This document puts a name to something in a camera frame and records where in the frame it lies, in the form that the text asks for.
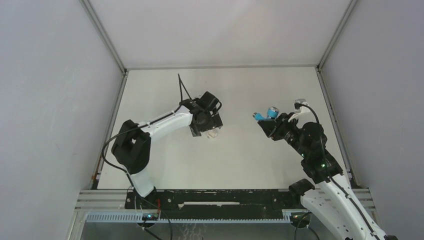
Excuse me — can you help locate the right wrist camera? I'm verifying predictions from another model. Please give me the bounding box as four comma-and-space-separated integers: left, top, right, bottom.
288, 98, 311, 122

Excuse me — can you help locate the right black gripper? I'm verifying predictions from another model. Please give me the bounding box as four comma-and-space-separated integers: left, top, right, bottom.
257, 112, 308, 158

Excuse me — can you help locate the blue plastic water faucet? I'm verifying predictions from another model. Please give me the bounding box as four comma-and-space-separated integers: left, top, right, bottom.
252, 106, 280, 121

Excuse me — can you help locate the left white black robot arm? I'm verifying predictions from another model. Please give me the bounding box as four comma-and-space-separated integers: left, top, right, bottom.
111, 91, 223, 209

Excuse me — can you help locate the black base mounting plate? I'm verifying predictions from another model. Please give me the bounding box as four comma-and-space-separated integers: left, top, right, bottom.
124, 189, 306, 222

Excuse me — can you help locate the white slotted cable duct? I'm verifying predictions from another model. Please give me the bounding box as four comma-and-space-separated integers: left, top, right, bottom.
85, 212, 293, 223

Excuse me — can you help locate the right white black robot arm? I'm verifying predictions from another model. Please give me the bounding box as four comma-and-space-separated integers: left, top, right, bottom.
257, 113, 396, 240

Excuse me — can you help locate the aluminium frame rail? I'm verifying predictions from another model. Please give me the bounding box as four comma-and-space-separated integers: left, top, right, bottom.
75, 188, 376, 212

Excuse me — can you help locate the right black camera cable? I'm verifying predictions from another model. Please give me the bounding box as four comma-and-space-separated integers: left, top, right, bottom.
296, 102, 327, 167

